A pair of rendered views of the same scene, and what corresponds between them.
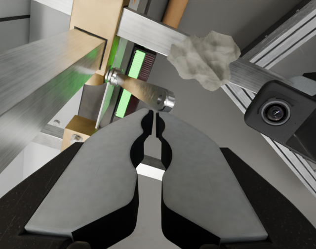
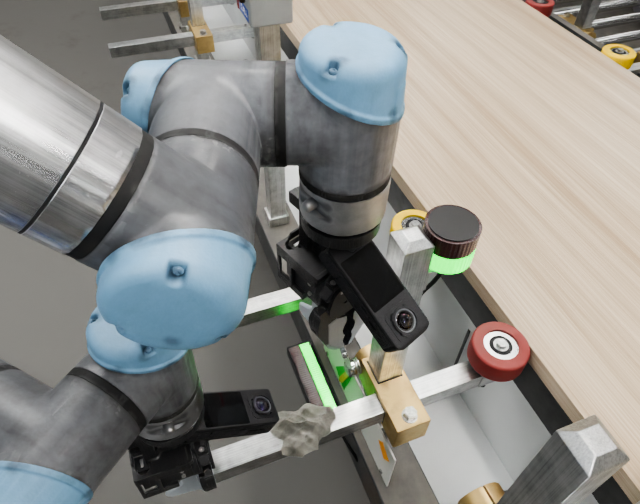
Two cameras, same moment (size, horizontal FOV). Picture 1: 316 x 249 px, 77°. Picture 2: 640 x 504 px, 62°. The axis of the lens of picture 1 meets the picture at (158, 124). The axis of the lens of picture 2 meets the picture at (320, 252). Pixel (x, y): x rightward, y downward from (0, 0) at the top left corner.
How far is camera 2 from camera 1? 0.50 m
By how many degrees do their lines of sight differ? 27
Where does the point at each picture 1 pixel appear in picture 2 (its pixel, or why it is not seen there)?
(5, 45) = (445, 333)
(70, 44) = (395, 355)
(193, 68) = (306, 415)
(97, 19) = (393, 390)
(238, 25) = not seen: outside the picture
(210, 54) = (305, 432)
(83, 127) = not seen: hidden behind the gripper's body
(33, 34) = (436, 364)
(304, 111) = (251, 416)
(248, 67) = (265, 452)
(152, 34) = (353, 413)
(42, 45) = not seen: hidden behind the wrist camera
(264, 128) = (256, 393)
